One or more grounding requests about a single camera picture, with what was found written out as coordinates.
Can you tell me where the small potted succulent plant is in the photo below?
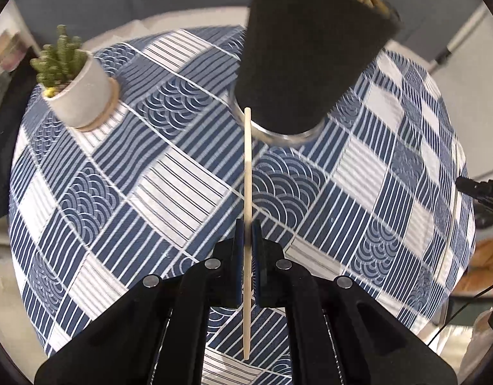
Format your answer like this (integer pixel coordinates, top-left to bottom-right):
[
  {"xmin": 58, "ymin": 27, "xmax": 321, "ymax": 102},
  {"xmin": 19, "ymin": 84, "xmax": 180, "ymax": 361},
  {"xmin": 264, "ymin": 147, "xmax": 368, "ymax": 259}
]
[{"xmin": 30, "ymin": 24, "xmax": 120, "ymax": 132}]

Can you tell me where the person's hand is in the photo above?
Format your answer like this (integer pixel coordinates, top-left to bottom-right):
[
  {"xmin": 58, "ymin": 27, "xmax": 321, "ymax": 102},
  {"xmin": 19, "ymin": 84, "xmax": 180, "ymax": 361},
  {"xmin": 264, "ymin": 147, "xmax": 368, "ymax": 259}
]
[{"xmin": 453, "ymin": 238, "xmax": 493, "ymax": 295}]

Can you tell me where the round wooden coaster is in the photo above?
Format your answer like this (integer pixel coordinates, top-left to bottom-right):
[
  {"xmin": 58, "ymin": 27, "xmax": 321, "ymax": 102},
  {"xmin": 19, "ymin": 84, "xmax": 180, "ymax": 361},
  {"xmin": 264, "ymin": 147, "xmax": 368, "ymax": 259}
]
[{"xmin": 75, "ymin": 77, "xmax": 121, "ymax": 133}]

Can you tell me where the black cylindrical utensil holder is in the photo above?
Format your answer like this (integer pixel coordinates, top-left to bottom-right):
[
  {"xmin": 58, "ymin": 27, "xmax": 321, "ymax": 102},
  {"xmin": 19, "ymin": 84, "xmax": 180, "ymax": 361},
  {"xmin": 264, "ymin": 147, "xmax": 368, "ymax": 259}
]
[{"xmin": 230, "ymin": 0, "xmax": 400, "ymax": 146}]

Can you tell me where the white board panel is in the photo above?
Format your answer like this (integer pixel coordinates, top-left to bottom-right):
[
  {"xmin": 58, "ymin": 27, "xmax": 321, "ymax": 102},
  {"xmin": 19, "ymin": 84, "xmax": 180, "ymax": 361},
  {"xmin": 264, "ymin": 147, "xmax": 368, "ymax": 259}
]
[{"xmin": 387, "ymin": 4, "xmax": 493, "ymax": 180}]

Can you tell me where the black cable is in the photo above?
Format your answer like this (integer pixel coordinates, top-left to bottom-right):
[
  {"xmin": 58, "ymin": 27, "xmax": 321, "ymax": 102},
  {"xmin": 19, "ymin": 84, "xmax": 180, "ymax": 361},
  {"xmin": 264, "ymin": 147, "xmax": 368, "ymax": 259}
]
[{"xmin": 426, "ymin": 280, "xmax": 493, "ymax": 348}]

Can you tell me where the black side shelf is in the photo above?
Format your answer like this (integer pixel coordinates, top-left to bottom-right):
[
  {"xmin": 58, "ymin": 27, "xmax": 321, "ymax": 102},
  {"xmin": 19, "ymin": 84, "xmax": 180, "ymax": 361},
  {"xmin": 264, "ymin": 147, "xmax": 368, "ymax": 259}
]
[{"xmin": 0, "ymin": 49, "xmax": 37, "ymax": 218}]

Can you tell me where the blue patterned tablecloth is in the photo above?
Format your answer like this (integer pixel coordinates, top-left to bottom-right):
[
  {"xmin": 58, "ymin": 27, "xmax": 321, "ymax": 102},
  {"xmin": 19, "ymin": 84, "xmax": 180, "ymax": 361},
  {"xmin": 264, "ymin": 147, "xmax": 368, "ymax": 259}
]
[{"xmin": 9, "ymin": 26, "xmax": 475, "ymax": 384}]

